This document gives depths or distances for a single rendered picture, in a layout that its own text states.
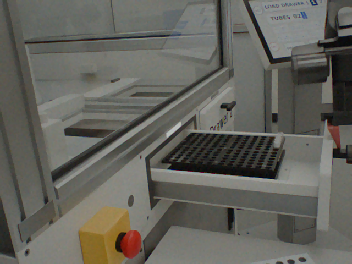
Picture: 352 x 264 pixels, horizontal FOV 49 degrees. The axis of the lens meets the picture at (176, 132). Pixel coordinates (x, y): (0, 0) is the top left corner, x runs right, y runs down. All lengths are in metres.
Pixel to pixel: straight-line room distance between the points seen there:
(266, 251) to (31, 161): 0.45
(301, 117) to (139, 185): 1.14
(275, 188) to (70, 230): 0.35
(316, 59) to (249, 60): 1.73
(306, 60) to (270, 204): 0.27
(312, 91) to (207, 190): 1.10
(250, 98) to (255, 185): 1.84
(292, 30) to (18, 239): 1.33
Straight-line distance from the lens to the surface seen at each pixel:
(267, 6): 1.63
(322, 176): 0.66
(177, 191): 0.75
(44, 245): 0.53
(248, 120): 2.56
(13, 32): 0.47
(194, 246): 0.77
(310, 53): 0.76
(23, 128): 0.47
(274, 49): 1.51
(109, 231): 0.56
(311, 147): 0.92
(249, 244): 0.77
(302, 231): 2.00
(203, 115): 1.00
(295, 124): 1.73
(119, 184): 0.66
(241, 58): 2.47
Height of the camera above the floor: 1.20
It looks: 18 degrees down
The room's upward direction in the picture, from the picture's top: 5 degrees counter-clockwise
